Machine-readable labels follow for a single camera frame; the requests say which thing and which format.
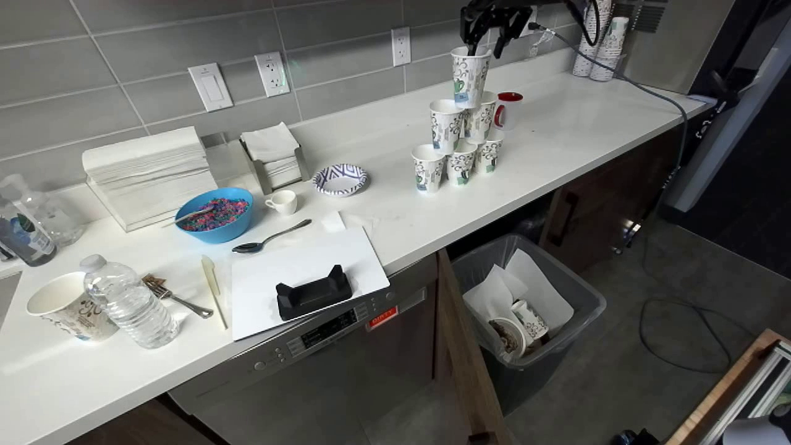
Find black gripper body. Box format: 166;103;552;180
464;0;539;34

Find clear plastic container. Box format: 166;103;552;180
21;186;89;247

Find black power cable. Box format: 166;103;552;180
529;23;696;195

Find blue plastic bowl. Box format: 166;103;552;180
173;186;259;247

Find open cabinet door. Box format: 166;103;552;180
432;247;513;445

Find blue patterned paper bowl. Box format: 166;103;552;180
311;160;370;201

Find small white cup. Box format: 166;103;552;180
262;189;298;218

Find grey trash bin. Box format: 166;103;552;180
450;232;611;415

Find white wall switch plate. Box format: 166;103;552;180
186;61;235;113

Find discarded paper cup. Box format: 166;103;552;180
487;311;529;362

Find white cutting board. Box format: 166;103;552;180
228;223;392;344

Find large brown patterned paper cup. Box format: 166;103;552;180
24;270;120;344

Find steel dishwasher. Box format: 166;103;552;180
168;253;439;445

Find grey slanted panel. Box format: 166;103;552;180
663;34;791;218

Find clear plastic water bottle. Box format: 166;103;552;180
79;253;181;352

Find white square containers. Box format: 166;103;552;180
236;121;306;192

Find thin wooden stick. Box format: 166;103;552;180
201;253;229;332

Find light wooden frame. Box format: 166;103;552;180
665;326;791;445

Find white mug red handle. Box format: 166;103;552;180
492;90;527;132

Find dark metal spoon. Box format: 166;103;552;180
229;218;314;258

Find clear jar blue label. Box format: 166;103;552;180
0;172;60;270

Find black floor cable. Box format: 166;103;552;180
634;294;739;378

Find white wall outlet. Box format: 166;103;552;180
253;50;292;100
513;6;543;39
388;24;412;69

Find dark wooden base cabinet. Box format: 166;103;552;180
539;121;689;279

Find metal fork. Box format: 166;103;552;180
141;273;215;321

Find black plastic holder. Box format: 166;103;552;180
272;261;356;321

